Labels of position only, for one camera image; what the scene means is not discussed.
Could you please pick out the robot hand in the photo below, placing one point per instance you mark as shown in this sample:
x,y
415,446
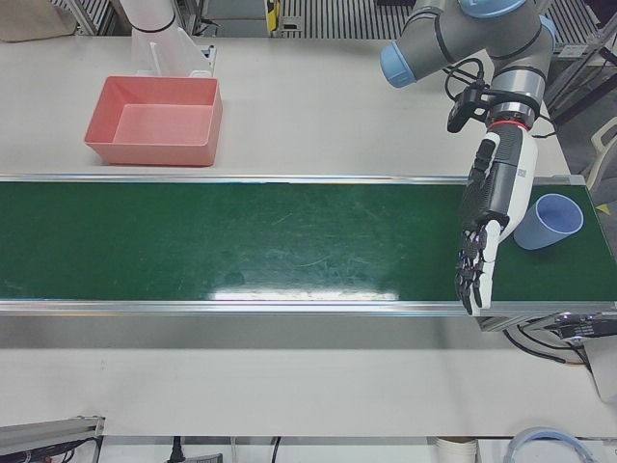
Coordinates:
x,y
511,164

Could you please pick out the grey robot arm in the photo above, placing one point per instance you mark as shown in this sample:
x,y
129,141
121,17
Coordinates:
x,y
482,29

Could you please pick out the blue plastic cup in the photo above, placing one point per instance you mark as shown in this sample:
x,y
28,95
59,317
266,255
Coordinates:
x,y
540,236

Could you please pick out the white box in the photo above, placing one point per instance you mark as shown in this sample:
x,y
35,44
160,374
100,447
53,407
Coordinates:
x,y
605,366

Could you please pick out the white paper cup stack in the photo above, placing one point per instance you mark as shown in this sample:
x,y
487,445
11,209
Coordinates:
x,y
455,451

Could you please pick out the pink plastic box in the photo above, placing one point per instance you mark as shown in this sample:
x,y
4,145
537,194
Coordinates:
x,y
159,125

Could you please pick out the white plastic chair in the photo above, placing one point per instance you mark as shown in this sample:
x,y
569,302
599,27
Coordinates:
x,y
605,144

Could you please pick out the conveyor motor controller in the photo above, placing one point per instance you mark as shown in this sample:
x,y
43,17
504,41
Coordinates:
x,y
583,328

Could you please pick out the blue tube coil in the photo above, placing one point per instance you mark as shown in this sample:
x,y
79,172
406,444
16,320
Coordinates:
x,y
549,431

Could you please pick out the green conveyor belt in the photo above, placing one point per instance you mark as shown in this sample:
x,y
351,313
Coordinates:
x,y
241,231

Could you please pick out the white column stand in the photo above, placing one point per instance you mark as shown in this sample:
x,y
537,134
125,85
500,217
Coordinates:
x,y
154,43

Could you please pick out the beige bag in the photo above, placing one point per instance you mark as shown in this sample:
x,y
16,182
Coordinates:
x,y
29,19

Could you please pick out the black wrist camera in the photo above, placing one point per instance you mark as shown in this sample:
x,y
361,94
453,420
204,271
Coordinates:
x,y
462,110

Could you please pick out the yellow post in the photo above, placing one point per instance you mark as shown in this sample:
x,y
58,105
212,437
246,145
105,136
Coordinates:
x,y
273,12

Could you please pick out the aluminium profile rail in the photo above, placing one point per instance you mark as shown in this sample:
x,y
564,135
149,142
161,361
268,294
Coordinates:
x,y
48,429

